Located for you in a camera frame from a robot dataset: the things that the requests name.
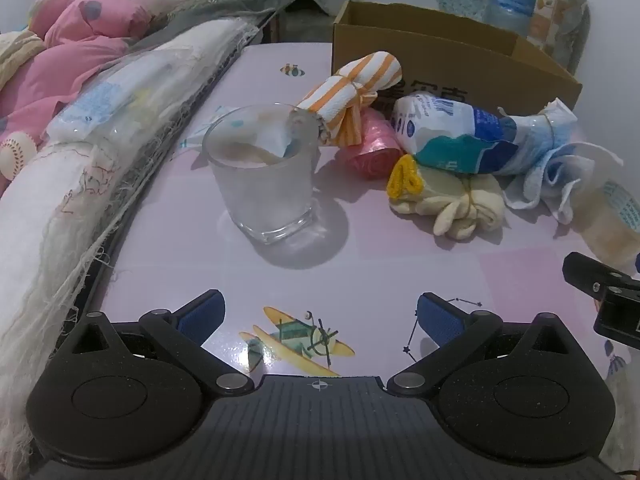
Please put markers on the green blue tissue packet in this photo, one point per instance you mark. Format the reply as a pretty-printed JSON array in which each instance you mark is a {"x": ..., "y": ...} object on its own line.
[{"x": 440, "y": 125}]

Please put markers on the clear packing tape roll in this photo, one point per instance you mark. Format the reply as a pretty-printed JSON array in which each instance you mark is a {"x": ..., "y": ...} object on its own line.
[{"x": 605, "y": 230}]

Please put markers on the pink plastic bag roll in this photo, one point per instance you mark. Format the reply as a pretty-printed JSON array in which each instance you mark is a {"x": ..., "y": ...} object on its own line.
[{"x": 375, "y": 155}]

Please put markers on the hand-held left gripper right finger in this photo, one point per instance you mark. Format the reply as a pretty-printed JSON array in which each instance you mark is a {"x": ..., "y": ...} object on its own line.
[{"x": 440, "y": 320}]

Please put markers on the grey blanket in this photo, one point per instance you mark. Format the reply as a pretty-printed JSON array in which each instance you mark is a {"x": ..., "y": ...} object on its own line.
[{"x": 225, "y": 5}]

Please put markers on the clear glass cup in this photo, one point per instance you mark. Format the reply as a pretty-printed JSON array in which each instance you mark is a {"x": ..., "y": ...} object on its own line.
[{"x": 260, "y": 195}]

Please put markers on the cream cloth with yellow trim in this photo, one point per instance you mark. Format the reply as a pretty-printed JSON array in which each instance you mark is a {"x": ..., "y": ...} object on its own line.
[{"x": 450, "y": 200}]

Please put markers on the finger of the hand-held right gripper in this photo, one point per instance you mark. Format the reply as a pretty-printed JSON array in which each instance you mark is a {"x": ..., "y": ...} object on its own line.
[{"x": 585, "y": 272}]

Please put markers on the cream blanket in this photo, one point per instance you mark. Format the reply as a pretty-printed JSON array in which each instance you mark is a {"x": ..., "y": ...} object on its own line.
[{"x": 20, "y": 55}]

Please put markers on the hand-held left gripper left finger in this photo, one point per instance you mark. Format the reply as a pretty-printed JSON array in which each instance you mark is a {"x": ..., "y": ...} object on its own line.
[{"x": 202, "y": 317}]

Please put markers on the brown cardboard box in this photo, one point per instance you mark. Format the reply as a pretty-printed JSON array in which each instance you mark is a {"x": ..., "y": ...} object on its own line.
[{"x": 450, "y": 55}]

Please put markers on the rolled patterned mat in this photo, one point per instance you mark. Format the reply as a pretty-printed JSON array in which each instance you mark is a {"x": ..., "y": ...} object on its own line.
[{"x": 560, "y": 15}]

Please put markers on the clear plastic wrapped package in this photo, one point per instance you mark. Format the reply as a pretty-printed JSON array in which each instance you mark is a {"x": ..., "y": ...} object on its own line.
[{"x": 110, "y": 100}]

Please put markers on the pink blanket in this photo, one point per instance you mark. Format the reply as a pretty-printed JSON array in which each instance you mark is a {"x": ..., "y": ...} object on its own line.
[{"x": 65, "y": 60}]

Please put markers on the blue white knitted cloth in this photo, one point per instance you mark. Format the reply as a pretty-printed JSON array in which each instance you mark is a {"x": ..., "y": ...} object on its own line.
[{"x": 555, "y": 180}]

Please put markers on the blue water jug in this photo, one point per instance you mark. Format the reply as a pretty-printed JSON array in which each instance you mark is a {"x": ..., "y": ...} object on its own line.
[{"x": 510, "y": 5}]

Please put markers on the orange striped white towel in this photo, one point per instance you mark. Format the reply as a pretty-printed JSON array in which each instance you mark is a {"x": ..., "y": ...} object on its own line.
[{"x": 350, "y": 90}]

